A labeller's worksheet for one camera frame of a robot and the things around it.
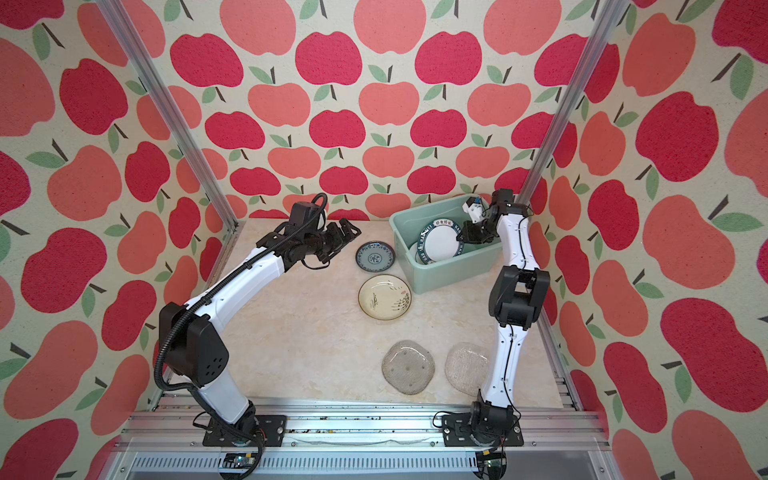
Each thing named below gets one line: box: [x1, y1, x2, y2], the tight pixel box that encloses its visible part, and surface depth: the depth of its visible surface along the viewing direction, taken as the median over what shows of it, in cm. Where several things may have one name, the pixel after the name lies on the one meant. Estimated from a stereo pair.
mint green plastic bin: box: [389, 196, 502, 295], surface depth 103 cm
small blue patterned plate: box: [355, 241, 396, 273], surface depth 113 cm
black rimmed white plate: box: [417, 218, 464, 264], surface depth 105 cm
